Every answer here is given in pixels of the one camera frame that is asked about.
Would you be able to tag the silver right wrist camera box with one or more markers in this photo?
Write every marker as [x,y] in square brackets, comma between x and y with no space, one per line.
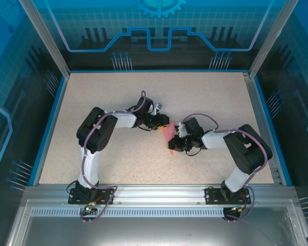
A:
[181,129]

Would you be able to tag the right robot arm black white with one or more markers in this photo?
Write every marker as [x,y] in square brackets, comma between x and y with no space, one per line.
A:
[246,151]

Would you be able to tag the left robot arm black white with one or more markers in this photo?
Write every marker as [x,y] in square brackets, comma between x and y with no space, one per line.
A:
[97,130]

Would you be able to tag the aluminium frame post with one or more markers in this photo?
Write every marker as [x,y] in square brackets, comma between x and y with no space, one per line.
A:
[48,43]
[269,43]

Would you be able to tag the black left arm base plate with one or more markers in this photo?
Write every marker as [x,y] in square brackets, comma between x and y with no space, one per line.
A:
[105,198]

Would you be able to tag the shiny metal sheet panel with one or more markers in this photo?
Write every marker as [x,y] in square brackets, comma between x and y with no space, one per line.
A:
[154,232]

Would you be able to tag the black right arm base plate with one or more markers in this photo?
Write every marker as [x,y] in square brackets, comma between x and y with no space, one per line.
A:
[213,196]

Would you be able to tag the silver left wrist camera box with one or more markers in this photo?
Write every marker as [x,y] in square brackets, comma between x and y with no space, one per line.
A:
[158,108]

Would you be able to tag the blue table border strip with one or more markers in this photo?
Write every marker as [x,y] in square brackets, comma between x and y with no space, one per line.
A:
[47,133]
[274,133]

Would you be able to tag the long aluminium base rail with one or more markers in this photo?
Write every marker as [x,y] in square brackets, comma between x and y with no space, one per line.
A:
[156,193]

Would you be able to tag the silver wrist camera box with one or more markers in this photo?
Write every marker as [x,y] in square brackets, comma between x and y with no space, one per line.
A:
[181,129]
[158,108]

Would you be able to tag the aluminium side rail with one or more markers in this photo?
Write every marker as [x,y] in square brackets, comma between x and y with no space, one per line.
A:
[261,115]

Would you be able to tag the pink square paper sheet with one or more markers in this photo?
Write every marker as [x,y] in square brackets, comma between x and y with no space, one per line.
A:
[168,133]

